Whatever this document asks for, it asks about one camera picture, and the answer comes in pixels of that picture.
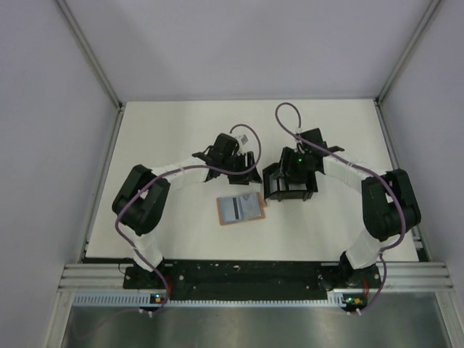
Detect right aluminium frame post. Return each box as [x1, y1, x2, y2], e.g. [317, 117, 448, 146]
[374, 0, 447, 104]

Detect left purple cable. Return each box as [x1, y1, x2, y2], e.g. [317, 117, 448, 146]
[114, 124, 262, 317]

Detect black plastic card box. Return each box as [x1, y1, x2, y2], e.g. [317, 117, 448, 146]
[262, 162, 318, 202]

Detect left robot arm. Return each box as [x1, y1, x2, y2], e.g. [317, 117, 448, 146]
[112, 133, 262, 288]

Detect aluminium front rail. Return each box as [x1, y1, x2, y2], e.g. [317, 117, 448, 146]
[59, 262, 455, 293]

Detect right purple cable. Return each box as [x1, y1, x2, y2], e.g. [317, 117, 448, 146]
[275, 102, 407, 315]

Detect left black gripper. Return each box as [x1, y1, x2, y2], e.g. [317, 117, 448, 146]
[221, 151, 261, 185]

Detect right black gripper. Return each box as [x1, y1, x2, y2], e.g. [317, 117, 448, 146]
[273, 147, 312, 184]

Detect left aluminium frame post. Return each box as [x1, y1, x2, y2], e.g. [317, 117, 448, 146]
[53, 0, 123, 110]

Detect purple cable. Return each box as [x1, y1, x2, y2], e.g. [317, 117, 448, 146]
[114, 124, 262, 317]
[275, 102, 407, 315]

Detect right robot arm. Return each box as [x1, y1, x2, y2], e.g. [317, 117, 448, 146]
[288, 128, 421, 287]

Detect brown leather card holder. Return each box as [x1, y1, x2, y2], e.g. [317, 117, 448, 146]
[216, 192, 267, 225]

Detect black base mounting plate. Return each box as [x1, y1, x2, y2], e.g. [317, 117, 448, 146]
[123, 260, 381, 301]

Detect grey slotted cable duct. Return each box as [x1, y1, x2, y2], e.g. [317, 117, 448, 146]
[73, 292, 348, 308]

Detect shiny metal sheet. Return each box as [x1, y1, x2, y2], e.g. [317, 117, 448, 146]
[63, 294, 451, 347]

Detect aluminium frame post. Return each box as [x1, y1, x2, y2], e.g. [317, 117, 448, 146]
[374, 0, 447, 104]
[53, 0, 123, 110]

